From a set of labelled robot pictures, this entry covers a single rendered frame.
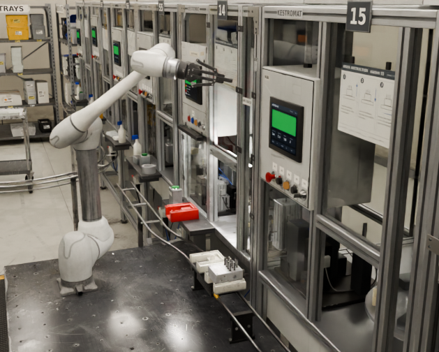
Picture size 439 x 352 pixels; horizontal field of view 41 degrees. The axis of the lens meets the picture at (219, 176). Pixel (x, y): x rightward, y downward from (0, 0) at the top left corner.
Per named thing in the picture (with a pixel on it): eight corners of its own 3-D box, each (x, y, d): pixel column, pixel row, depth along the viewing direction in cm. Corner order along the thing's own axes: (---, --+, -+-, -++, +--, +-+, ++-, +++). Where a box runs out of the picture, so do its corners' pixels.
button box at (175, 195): (168, 205, 342) (168, 186, 339) (181, 204, 345) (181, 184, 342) (172, 209, 335) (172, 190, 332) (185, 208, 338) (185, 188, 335)
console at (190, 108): (178, 122, 343) (176, 41, 330) (224, 119, 353) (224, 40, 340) (201, 137, 305) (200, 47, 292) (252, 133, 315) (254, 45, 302)
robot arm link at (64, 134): (63, 113, 270) (79, 108, 282) (38, 134, 277) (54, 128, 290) (80, 137, 271) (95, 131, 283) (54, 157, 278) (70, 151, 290)
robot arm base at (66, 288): (61, 300, 282) (60, 290, 281) (56, 280, 302) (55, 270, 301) (100, 294, 288) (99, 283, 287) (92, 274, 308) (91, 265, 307)
